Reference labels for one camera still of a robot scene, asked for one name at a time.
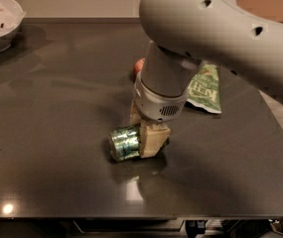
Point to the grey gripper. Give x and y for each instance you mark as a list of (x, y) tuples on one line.
[(158, 105)]

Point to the green soda can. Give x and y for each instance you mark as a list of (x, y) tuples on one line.
[(124, 143)]

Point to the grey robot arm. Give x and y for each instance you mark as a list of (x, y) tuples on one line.
[(187, 34)]

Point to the red apple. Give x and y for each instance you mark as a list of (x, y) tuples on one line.
[(138, 67)]

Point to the green chip bag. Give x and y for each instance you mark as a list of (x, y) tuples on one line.
[(204, 90)]

